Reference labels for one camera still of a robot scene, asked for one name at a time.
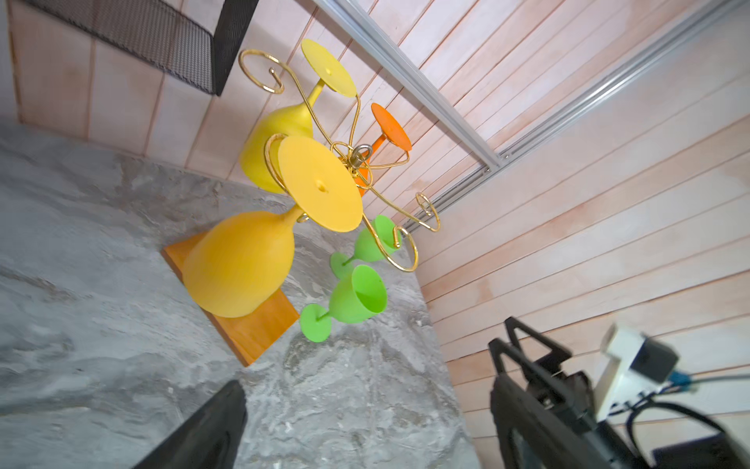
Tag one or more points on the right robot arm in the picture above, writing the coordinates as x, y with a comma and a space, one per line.
717, 450

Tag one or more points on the gold rack with wooden base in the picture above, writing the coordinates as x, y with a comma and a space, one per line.
251, 335

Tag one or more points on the orange wine glass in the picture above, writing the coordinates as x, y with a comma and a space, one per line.
392, 132

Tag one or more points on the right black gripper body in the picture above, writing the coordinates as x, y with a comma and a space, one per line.
530, 435

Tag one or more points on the green wine glass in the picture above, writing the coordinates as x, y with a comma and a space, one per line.
358, 297
366, 249

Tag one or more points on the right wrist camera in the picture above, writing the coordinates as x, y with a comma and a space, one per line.
638, 366

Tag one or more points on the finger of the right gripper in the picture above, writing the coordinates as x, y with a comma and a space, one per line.
532, 352

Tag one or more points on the black mesh basket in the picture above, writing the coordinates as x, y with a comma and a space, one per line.
160, 35

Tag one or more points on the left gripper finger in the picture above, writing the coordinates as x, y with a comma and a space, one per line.
210, 438

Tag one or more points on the yellow wine glass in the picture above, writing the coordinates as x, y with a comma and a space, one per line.
245, 259
297, 120

